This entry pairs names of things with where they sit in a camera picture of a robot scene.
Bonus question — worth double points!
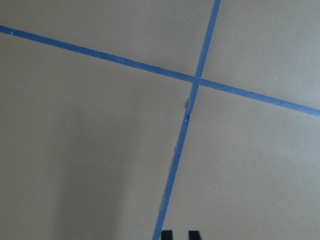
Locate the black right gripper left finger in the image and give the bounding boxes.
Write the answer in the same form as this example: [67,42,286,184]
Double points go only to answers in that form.
[160,230,173,240]

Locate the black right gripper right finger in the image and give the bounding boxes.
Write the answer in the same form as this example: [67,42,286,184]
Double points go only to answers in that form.
[188,230,202,240]

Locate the brown paper table cover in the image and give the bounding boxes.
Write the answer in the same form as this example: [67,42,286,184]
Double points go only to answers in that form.
[0,0,320,240]

